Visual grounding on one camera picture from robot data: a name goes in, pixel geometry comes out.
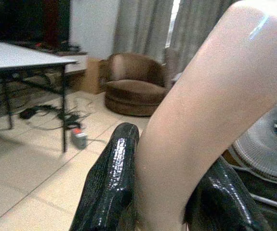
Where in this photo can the brown round armchair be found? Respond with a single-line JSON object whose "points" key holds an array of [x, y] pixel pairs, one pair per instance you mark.
{"points": [[134, 89]]}

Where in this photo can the black glossy right gripper left finger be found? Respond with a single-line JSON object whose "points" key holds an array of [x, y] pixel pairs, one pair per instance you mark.
{"points": [[109, 183]]}

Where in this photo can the black television screen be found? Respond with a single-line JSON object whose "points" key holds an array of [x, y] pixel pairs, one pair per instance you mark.
{"points": [[25, 19]]}

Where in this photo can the white folding table black legs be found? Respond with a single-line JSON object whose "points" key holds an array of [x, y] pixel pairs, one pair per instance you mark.
{"points": [[17, 56]]}

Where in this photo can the brown cardboard box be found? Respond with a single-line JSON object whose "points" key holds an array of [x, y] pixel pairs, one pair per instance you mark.
{"points": [[93, 74]]}

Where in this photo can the black glossy right gripper right finger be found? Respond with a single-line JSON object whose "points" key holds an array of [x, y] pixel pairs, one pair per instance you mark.
{"points": [[222, 199]]}

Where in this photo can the grey power strip red switch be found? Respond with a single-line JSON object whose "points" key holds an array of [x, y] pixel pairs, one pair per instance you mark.
{"points": [[79, 139]]}

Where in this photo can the grey curtain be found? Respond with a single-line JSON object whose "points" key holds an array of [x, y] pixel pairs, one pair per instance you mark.
{"points": [[140, 26], [188, 33]]}

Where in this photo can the low television cabinet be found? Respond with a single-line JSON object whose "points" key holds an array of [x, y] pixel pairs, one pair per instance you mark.
{"points": [[74, 61]]}

